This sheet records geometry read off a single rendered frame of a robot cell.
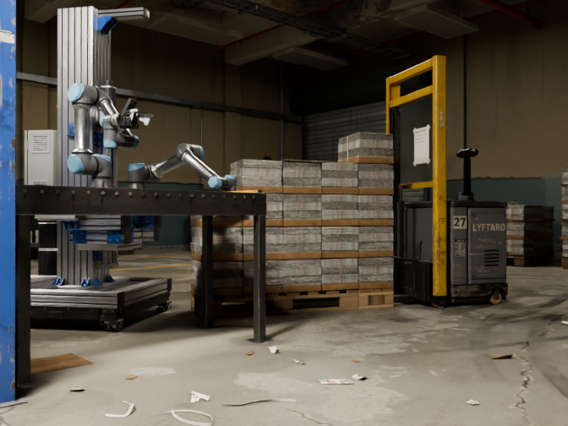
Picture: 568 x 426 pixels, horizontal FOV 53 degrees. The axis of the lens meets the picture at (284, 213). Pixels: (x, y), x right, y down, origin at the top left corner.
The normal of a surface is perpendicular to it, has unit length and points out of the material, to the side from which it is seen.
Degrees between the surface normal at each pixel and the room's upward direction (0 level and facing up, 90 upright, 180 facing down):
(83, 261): 90
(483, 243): 90
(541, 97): 90
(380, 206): 90
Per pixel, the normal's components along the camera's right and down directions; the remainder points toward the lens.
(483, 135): -0.75, 0.00
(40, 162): -0.18, 0.00
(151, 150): 0.66, 0.00
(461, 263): 0.33, 0.00
